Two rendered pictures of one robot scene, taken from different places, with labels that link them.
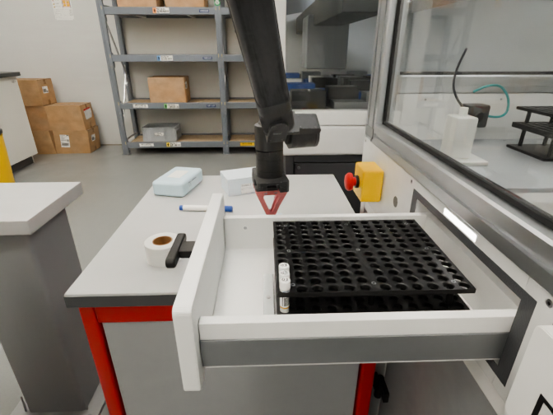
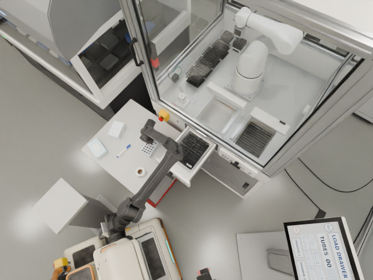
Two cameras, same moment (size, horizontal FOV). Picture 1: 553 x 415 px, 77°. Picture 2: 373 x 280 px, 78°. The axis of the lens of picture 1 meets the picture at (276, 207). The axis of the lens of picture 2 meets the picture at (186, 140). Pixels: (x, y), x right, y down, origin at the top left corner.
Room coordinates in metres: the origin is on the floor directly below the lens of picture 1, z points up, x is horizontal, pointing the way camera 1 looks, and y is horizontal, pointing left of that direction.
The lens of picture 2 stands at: (0.01, 0.32, 2.41)
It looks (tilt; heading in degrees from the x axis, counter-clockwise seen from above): 66 degrees down; 314
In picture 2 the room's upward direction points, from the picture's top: 6 degrees counter-clockwise
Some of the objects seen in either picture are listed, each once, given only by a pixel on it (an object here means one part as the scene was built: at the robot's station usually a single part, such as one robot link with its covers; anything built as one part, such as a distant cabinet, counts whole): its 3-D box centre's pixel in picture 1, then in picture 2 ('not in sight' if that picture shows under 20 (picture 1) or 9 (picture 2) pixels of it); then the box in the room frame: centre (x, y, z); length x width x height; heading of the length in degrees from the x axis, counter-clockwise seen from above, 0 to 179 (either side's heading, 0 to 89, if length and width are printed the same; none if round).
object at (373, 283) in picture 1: (355, 269); (190, 150); (0.40, -0.11, 0.87); 0.22 x 0.18 x 0.06; 92
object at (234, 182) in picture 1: (244, 180); (116, 130); (0.99, 0.09, 0.79); 0.13 x 0.09 x 0.05; 112
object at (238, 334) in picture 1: (361, 272); (191, 149); (0.40, -0.12, 0.86); 0.40 x 0.26 x 0.06; 92
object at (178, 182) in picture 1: (178, 180); (97, 148); (1.00, 0.29, 0.78); 0.15 x 0.10 x 0.04; 169
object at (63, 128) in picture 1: (53, 116); not in sight; (4.26, 2.65, 0.42); 0.85 x 0.33 x 0.84; 92
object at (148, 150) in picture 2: not in sight; (149, 147); (0.68, 0.04, 0.78); 0.12 x 0.08 x 0.04; 100
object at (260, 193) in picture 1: (269, 196); not in sight; (0.71, 0.01, 0.85); 0.07 x 0.07 x 0.09; 10
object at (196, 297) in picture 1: (208, 269); (172, 172); (0.40, 0.09, 0.87); 0.29 x 0.02 x 0.11; 2
